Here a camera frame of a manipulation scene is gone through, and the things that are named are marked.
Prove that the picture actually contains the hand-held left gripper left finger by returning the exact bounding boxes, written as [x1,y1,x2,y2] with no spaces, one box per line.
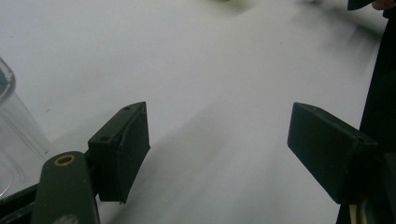
[88,101,151,204]

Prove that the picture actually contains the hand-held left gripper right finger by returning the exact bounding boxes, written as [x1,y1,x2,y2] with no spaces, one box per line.
[287,102,381,204]

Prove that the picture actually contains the clear plastic container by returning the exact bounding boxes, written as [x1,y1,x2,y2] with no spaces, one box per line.
[0,57,58,200]

